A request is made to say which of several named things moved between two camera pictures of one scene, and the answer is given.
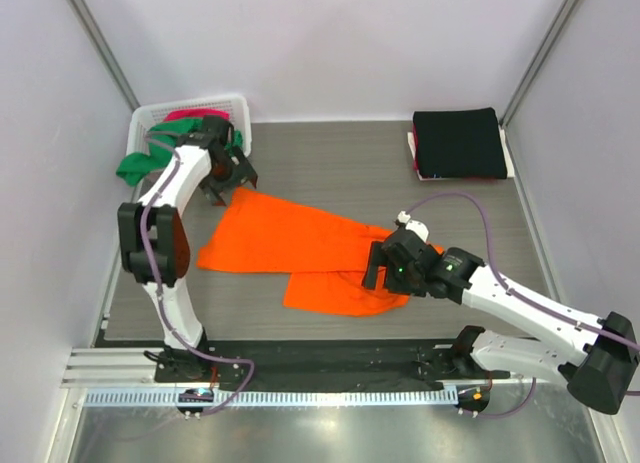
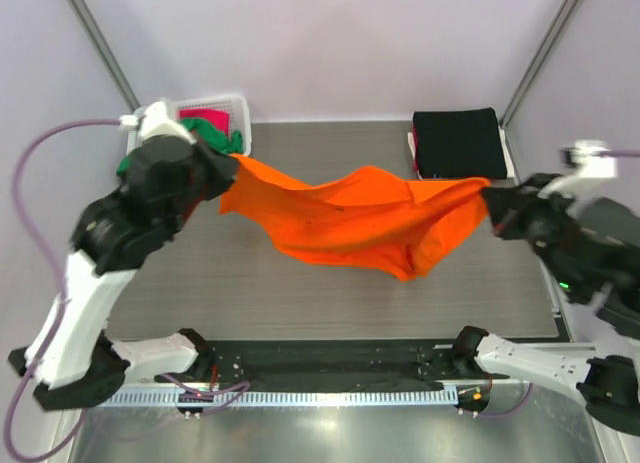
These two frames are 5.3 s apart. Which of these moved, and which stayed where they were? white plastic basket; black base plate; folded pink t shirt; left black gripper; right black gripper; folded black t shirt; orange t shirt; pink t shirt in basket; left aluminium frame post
Moved: orange t shirt; right black gripper; left black gripper
Stayed: left aluminium frame post; pink t shirt in basket; black base plate; white plastic basket; folded black t shirt; folded pink t shirt
